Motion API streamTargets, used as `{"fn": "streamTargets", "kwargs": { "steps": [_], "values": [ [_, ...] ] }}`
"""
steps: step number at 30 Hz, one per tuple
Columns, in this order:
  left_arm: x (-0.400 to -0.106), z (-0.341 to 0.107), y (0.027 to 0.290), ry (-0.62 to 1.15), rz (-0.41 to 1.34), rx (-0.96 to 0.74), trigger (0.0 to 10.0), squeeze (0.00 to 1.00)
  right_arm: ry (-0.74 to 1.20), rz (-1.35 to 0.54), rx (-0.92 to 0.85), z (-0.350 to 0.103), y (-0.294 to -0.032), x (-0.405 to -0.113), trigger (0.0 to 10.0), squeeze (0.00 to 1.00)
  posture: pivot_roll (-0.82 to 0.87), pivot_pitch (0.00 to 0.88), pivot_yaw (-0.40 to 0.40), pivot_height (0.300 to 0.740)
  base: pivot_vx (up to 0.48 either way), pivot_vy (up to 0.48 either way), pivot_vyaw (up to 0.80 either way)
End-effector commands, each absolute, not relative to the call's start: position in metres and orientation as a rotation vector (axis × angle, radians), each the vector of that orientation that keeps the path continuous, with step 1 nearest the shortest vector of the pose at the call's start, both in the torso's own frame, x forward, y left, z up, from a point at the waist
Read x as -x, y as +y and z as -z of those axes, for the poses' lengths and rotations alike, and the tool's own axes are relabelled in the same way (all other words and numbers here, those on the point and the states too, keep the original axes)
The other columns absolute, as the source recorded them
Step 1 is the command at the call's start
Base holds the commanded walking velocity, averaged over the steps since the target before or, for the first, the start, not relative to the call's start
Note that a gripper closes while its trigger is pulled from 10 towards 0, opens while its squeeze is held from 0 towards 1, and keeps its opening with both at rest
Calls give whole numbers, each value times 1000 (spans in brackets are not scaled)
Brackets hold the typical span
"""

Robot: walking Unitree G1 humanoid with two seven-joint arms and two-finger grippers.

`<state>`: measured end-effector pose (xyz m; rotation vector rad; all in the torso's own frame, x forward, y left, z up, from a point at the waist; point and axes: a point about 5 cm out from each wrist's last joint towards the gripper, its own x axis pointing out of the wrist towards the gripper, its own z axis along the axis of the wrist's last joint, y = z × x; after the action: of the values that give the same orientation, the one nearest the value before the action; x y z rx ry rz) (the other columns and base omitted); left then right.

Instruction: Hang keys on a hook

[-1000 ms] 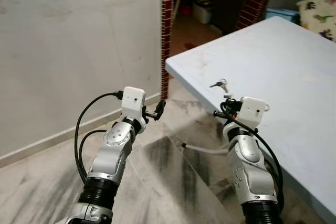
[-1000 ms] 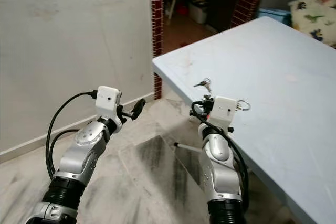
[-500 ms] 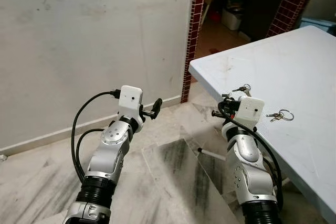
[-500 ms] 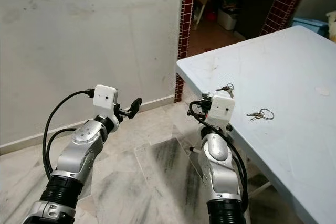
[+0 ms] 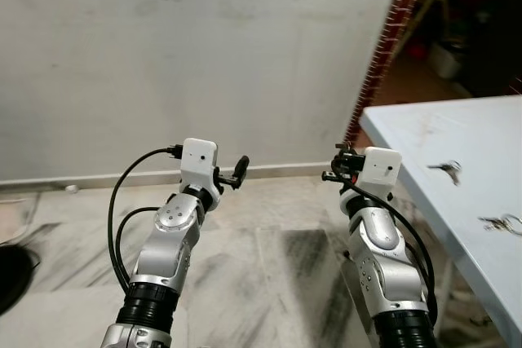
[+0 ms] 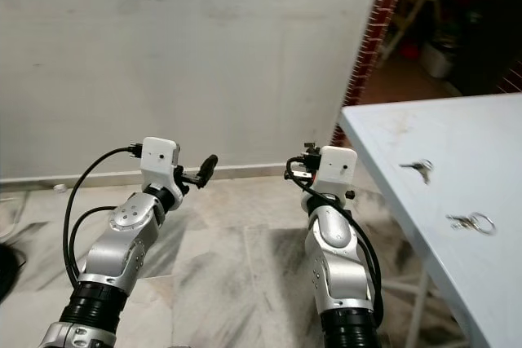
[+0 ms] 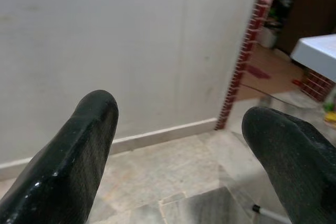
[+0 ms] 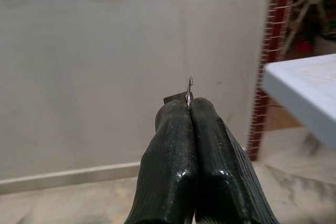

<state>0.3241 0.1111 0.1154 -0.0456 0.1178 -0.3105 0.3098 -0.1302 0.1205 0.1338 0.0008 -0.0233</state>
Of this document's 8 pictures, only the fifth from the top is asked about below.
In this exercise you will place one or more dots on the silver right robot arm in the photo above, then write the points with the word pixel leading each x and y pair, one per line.
pixel 379 242

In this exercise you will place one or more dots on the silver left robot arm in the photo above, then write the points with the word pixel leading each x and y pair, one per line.
pixel 167 242

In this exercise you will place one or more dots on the small plain silver key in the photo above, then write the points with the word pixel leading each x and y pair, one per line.
pixel 450 170

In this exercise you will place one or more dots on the wide red brick pillar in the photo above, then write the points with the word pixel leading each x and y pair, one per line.
pixel 391 38

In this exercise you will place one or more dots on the white folding table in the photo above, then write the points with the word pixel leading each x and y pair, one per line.
pixel 481 144

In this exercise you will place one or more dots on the white storage box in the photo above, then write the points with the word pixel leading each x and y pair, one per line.
pixel 447 59

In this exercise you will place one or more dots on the small white floor object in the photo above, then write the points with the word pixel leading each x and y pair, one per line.
pixel 72 189

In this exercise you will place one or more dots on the narrow red brick pillar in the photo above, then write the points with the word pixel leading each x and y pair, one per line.
pixel 515 85

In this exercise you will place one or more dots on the black round floor object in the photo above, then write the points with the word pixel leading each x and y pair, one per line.
pixel 12 279

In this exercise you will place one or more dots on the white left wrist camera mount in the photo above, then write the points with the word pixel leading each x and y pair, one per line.
pixel 198 160

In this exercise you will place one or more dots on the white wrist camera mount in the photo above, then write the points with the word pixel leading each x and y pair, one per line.
pixel 381 167
pixel 198 160

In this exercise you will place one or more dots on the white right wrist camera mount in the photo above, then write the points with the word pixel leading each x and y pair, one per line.
pixel 381 167

